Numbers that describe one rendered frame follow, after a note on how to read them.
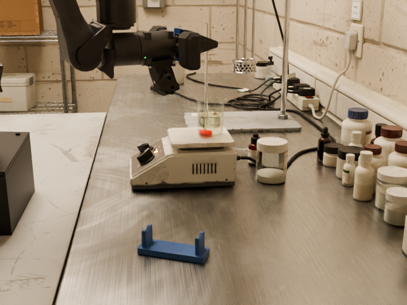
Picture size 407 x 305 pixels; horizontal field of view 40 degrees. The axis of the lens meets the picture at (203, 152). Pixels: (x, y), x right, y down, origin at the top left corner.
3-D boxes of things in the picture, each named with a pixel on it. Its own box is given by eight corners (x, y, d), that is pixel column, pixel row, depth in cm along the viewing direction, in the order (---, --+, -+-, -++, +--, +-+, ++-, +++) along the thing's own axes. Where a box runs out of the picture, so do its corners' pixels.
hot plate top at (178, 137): (171, 149, 103) (171, 144, 102) (166, 132, 114) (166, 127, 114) (235, 146, 104) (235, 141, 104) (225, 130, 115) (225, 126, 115)
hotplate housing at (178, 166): (130, 192, 104) (128, 150, 101) (130, 169, 116) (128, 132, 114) (248, 186, 106) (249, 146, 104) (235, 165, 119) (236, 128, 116)
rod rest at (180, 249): (136, 254, 80) (135, 231, 79) (145, 244, 83) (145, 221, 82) (203, 264, 77) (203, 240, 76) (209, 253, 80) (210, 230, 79)
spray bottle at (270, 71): (271, 85, 208) (272, 57, 204) (263, 85, 210) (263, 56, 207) (277, 84, 210) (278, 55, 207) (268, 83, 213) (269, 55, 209)
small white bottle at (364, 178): (364, 203, 98) (368, 156, 96) (348, 197, 101) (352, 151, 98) (375, 199, 100) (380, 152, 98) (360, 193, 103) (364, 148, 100)
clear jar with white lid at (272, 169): (258, 186, 107) (260, 145, 104) (252, 175, 112) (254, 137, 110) (289, 184, 107) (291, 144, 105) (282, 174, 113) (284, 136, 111)
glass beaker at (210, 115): (194, 140, 107) (193, 98, 104) (198, 132, 112) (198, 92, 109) (225, 141, 105) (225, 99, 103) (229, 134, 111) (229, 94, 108)
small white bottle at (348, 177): (351, 182, 109) (354, 152, 107) (355, 186, 106) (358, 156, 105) (340, 183, 108) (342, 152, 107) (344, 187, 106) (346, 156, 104)
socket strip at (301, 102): (301, 111, 167) (301, 97, 166) (272, 87, 205) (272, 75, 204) (319, 111, 168) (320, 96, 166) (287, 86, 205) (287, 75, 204)
